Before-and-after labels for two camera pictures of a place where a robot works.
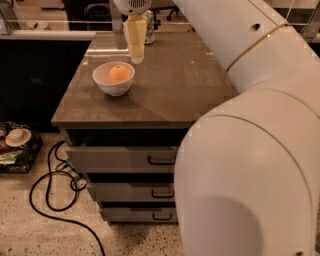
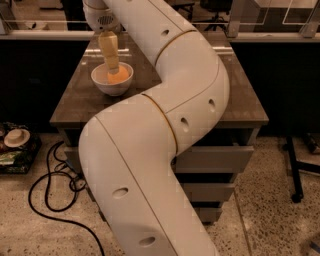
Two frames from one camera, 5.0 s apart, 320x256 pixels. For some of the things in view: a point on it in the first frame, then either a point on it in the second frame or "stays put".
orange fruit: (118, 74) stays put
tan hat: (18, 137) stays put
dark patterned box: (19, 159) stays put
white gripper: (132, 6) → (102, 20)
